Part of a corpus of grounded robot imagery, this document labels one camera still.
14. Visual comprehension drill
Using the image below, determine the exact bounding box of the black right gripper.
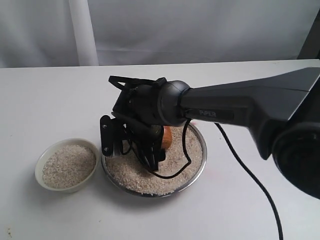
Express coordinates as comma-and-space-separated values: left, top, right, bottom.
112, 84, 165, 172

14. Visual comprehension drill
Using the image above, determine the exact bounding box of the cream ceramic bowl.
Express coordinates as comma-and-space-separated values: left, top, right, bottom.
34, 138, 101, 193

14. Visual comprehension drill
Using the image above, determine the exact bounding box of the black ribbon cable loop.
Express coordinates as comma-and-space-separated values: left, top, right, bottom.
108, 74, 168, 91

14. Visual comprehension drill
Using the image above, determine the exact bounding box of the white backdrop curtain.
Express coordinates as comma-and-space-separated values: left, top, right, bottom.
0, 0, 320, 68

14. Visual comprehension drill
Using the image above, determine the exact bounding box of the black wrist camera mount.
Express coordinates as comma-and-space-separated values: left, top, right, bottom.
100, 115, 125, 158

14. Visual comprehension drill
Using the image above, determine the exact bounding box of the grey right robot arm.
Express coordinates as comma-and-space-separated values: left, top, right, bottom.
108, 67, 320, 198

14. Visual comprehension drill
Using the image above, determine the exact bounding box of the black thin camera cable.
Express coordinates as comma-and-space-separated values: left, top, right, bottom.
119, 119, 193, 180

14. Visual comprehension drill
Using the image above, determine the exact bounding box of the round metal tray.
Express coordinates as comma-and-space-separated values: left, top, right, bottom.
100, 122, 208, 198

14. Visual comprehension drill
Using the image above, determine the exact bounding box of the black thick cable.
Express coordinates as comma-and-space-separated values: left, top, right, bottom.
215, 122, 285, 240

